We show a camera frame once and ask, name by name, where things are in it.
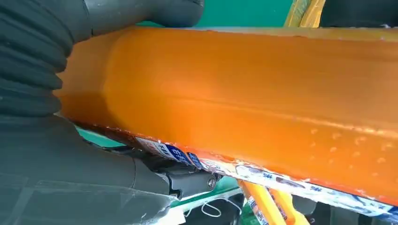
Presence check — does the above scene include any short white cable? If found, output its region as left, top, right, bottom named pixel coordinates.
left=183, top=198, right=243, bottom=218

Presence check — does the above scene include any yellow sheet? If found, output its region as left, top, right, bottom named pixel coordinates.
left=283, top=0, right=327, bottom=29

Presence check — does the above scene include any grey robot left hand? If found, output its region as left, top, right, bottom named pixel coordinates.
left=319, top=0, right=398, bottom=29

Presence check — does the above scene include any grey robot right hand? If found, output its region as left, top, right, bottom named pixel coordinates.
left=0, top=0, right=222, bottom=225

